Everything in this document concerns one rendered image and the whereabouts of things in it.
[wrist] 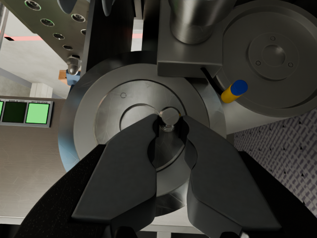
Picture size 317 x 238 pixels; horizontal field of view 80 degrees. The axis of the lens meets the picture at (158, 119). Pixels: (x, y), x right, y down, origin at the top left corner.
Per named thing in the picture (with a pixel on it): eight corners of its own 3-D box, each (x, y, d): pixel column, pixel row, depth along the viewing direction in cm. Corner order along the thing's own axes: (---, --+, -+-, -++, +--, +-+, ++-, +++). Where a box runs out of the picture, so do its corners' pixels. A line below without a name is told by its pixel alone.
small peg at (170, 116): (167, 131, 12) (154, 113, 12) (165, 136, 15) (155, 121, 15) (186, 119, 12) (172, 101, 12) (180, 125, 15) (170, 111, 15)
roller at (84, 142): (208, 63, 17) (212, 200, 15) (177, 117, 43) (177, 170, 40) (79, 61, 17) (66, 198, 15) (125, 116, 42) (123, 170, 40)
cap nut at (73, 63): (78, 56, 51) (76, 72, 50) (83, 63, 54) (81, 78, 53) (64, 55, 51) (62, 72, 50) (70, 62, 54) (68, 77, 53)
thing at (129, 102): (93, 79, 15) (186, 77, 15) (100, 87, 17) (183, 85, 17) (89, 175, 14) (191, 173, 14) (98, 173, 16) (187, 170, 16)
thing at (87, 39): (104, -75, 21) (84, 80, 18) (131, 43, 45) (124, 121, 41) (100, -76, 21) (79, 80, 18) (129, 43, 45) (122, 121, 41)
